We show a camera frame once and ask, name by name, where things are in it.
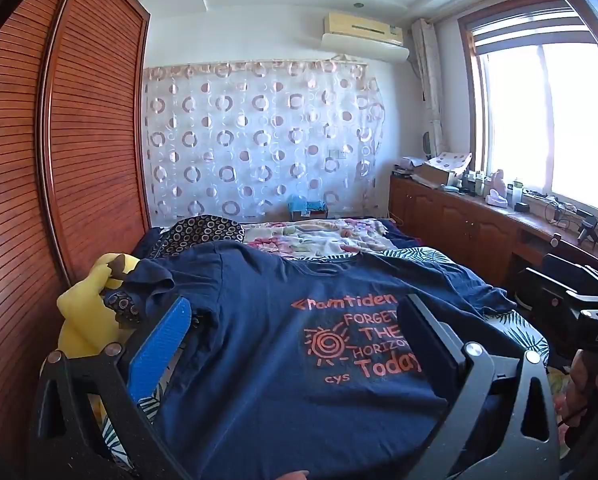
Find pink figurine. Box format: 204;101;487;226
486;169;510;206

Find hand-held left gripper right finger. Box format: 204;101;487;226
396;294;562;480

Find blue box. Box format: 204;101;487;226
286;195;330;221

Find dark circle-patterned pillow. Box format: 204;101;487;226
104;214;246;331

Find navy bed sheet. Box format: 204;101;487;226
129;217;430;261

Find person's right hand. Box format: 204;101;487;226
563;352;598;428

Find wooden framed window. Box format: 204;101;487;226
459;0;598;231

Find sheer circle-patterned curtain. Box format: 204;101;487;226
143;57;387;226

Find yellow plush toy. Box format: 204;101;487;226
42;252;145;411

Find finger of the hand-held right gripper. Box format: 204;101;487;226
545;254;598;293
519;267;584;333

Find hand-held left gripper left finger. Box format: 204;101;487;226
29;295;200;480

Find patterned wrapping paper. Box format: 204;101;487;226
426;151;472;173

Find navy printed T-shirt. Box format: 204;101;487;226
104;240;520;480

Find wooden side cabinet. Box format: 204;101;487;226
389;172;598;291

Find leaf print bed sheet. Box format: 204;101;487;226
99;245;552;471

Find black cable bundle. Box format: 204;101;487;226
544;195;574;223

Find wooden louvered wardrobe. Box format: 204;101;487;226
0;0;152;461

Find bundled pale window curtain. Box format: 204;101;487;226
410;17;452;158

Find wall air conditioner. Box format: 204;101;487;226
321;10;411;64

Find cardboard box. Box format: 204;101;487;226
414;162;460;187

